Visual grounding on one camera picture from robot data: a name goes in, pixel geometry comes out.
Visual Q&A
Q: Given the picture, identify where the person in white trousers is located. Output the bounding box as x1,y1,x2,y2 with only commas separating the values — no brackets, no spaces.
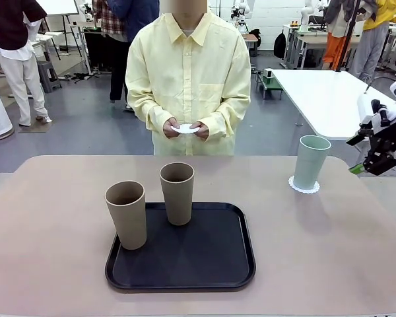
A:
0,0,51,127

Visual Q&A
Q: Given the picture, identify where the brown tall cup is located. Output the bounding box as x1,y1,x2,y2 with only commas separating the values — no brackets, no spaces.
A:
104,180,148,251
159,161,195,227

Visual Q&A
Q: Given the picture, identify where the person in yellow shirt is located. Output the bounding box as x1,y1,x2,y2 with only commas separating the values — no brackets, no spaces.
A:
125,0,251,157

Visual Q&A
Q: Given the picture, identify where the white paper coaster stack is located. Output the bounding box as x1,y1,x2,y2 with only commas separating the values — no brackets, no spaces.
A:
170,123,201,135

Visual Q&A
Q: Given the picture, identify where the person in yellow jacket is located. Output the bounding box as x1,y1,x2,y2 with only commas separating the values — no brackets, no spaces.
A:
348,0,396,82

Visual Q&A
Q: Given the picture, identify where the large white table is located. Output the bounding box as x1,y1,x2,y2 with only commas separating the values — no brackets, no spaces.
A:
269,68,396,139

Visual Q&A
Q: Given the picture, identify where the whiteboard on easel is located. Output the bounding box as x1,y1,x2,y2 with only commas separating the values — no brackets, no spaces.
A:
44,0,79,16

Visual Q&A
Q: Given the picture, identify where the person in plaid shirt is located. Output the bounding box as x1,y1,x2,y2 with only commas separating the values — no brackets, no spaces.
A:
91,0,126,42

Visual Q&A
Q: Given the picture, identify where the white lace paper coaster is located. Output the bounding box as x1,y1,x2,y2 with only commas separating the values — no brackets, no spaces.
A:
288,175,321,195

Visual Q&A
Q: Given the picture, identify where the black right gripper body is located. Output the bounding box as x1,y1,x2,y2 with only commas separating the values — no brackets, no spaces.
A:
362,130,396,176

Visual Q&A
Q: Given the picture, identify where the person's left hand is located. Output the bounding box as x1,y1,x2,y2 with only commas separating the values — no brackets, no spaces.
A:
191,121,211,142

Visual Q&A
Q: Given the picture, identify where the small green bench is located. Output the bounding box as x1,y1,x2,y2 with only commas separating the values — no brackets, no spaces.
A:
257,74,284,100

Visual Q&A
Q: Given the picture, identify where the person's left forearm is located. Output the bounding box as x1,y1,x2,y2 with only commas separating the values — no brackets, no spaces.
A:
203,95,251,138

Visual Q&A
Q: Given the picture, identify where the black plastic tray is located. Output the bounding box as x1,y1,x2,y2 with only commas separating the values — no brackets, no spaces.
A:
104,201,257,293

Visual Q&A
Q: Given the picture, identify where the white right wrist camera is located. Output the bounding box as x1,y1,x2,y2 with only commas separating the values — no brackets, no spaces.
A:
356,94,389,128

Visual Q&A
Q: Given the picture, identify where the person in blue jacket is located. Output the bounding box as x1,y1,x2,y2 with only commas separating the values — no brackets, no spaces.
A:
107,0,161,112

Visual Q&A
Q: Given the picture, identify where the white office desk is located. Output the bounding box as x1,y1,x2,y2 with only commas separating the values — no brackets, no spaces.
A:
26,31,55,62

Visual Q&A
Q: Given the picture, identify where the person in orange trousers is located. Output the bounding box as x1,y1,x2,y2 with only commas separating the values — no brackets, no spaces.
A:
322,0,352,71

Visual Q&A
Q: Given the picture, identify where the black cabinet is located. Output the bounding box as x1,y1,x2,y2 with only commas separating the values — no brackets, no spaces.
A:
82,28,113,72

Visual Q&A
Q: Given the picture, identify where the wooden side table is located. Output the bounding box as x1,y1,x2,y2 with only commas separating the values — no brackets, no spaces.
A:
240,32,260,57

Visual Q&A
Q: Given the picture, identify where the person's right forearm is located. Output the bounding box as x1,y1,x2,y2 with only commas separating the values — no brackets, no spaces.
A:
127,95,178,133

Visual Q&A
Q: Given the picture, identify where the black metal pole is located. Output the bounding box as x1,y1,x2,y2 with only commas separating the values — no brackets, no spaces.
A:
336,0,359,72

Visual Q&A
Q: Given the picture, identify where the grey plastic stool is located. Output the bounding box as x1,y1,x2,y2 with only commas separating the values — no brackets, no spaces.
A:
36,60,62,94

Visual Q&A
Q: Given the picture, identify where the black backpack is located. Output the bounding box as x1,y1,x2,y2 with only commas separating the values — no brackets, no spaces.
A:
274,29,288,59

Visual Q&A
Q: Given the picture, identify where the pale green tall cup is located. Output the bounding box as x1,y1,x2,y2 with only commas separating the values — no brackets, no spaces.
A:
293,134,332,191

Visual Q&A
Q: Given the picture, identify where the person's right hand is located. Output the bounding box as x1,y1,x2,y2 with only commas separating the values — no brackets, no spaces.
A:
163,119,182,139

